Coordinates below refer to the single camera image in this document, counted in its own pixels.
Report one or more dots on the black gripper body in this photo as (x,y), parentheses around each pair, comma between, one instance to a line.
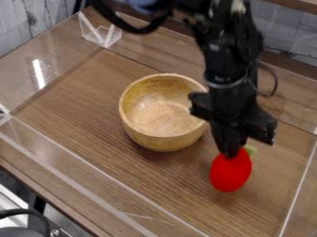
(234,105)

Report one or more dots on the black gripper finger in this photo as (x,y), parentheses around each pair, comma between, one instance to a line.
(228,137)
(242,137)

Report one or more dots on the red felt fruit green leaf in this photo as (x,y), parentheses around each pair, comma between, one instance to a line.
(230,172)

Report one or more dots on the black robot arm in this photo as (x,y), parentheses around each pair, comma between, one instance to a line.
(230,42)

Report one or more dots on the light wooden bowl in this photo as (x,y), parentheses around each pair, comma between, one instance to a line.
(154,109)

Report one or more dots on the clear acrylic tray walls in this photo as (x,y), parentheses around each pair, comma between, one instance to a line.
(63,142)

